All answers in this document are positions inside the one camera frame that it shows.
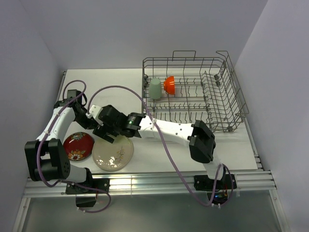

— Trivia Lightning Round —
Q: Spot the green cup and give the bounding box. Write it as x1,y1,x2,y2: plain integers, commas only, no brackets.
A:
149,78,162,100

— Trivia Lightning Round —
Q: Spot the orange bowl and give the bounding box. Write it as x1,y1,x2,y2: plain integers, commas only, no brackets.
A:
164,76,175,95

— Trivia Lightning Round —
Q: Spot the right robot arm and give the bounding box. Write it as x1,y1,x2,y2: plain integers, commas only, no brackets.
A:
86,105,226,189

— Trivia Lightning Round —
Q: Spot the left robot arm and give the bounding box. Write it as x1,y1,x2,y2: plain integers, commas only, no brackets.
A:
25,89,97,193

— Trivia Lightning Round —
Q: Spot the cream green round plate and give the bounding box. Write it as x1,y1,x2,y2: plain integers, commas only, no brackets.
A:
92,135,134,172

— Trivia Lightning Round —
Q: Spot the red floral small plate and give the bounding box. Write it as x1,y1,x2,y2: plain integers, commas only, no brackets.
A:
63,132,95,162

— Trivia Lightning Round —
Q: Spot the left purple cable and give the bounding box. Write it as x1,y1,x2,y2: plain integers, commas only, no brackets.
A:
36,79,112,213

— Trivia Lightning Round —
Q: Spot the purple cable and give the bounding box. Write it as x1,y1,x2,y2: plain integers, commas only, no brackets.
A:
36,79,112,213
87,85,235,207

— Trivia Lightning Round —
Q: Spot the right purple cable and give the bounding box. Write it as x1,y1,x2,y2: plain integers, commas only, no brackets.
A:
87,85,235,207

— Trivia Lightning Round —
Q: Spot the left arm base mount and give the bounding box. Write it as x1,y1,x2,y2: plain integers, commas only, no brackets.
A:
65,178,112,211

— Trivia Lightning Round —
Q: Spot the grey wire dish rack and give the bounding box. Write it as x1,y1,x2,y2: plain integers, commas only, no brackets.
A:
141,50,249,132

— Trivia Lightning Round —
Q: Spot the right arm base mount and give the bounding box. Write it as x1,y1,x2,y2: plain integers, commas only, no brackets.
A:
194,174,238,206

